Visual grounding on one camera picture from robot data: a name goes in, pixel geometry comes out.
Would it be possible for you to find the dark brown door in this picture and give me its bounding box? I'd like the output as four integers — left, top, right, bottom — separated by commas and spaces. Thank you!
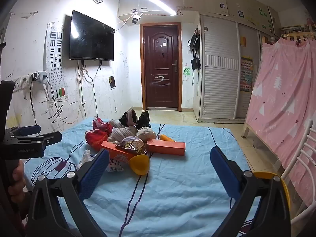
140, 22, 182, 112

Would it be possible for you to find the beige knotted cloth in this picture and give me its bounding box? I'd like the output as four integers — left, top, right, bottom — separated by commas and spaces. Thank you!
107, 119, 138, 144

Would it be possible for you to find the light blue bed sheet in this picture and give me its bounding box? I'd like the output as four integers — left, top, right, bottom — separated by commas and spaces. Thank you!
23, 117, 262, 237

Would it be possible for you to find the person's left hand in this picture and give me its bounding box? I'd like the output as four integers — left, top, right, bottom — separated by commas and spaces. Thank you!
7, 160, 27, 204

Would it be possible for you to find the orange carrot toy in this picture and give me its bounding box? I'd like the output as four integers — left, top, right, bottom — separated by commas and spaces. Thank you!
159, 134, 176, 143

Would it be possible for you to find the purple snack packet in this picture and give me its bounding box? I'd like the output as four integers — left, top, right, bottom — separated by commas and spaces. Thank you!
115, 137, 149, 155

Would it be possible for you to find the red patterned plastic bag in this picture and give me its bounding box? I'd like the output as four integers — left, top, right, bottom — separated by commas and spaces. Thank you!
92, 117, 113, 134

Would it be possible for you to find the white louvered wardrobe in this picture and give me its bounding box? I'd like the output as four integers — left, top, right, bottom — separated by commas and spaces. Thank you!
198, 14, 262, 123

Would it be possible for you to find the orange box with white print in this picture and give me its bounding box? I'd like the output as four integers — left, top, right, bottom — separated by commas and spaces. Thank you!
100, 140, 139, 166

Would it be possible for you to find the small black hanging bag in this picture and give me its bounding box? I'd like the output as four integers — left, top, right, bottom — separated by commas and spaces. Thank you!
190, 57, 201, 71

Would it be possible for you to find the white security camera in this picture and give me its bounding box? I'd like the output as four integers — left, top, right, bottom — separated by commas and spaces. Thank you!
131, 8, 144, 25

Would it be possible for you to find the yellow plastic bin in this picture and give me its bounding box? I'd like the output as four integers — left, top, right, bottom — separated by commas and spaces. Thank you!
254, 171, 291, 209

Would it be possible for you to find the eye chart poster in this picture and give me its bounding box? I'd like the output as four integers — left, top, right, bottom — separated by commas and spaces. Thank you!
44, 21, 69, 102

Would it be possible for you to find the black wall television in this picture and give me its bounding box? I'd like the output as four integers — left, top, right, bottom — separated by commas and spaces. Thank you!
69, 10, 116, 61

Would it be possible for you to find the colourful grid poster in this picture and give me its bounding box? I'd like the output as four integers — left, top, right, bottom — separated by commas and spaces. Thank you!
239, 55, 254, 93

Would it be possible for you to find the pink printed curtain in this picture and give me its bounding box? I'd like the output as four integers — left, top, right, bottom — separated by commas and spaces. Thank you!
245, 17, 316, 208

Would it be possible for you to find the black television cable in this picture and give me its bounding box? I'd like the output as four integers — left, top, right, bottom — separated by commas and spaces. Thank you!
85, 60, 105, 119

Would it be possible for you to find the beige paper wad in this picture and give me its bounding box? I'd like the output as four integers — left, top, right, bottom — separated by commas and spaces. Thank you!
136, 126, 157, 141

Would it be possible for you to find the white plug-in charger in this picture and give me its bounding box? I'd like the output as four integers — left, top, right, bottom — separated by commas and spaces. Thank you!
36, 71, 49, 85

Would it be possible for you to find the red mesh bag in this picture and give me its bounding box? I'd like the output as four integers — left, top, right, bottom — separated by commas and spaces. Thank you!
85, 129, 109, 151

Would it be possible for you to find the white packet with red print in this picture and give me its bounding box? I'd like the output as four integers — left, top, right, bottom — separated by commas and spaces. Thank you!
105, 159, 124, 172

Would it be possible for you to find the white crumpled plastic wrapper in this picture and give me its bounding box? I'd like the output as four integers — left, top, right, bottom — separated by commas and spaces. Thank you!
77, 149, 96, 171

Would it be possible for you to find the black plastic bag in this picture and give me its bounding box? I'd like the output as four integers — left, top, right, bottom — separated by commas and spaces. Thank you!
136, 111, 152, 130

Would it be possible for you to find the plain long orange box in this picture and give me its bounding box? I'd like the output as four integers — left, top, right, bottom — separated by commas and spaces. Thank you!
147, 139, 186, 156

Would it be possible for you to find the white metal frame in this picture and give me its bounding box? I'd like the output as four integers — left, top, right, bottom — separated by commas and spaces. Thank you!
281, 119, 316, 228

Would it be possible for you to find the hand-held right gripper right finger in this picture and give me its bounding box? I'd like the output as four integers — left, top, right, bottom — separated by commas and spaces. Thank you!
210, 146, 292, 237

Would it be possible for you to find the large black hanging bag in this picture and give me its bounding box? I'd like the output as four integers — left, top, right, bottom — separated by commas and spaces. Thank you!
188, 28, 200, 57

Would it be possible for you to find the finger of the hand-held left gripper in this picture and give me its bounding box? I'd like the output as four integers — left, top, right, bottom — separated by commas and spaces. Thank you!
5, 125, 41, 138
13, 131, 62, 151

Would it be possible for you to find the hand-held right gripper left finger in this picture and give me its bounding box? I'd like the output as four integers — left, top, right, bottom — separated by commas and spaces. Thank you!
27, 149, 110, 237

